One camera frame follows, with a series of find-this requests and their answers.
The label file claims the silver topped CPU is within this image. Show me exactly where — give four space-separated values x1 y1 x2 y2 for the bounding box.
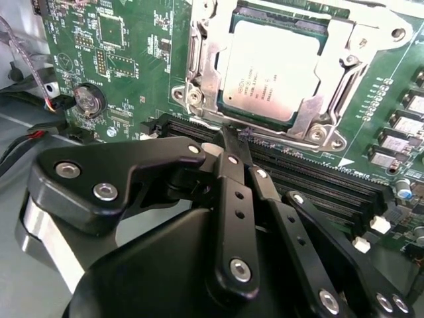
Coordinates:
217 8 335 123

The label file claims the metal socket cover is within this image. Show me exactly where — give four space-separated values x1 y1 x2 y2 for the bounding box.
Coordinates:
198 0 357 133

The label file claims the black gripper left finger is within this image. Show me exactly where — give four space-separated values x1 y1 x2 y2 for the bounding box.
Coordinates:
15 125 262 296

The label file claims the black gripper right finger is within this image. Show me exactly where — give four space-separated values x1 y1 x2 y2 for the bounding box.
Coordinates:
238 135 418 318

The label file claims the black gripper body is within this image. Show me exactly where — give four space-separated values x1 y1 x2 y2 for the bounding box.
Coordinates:
62 207 319 318

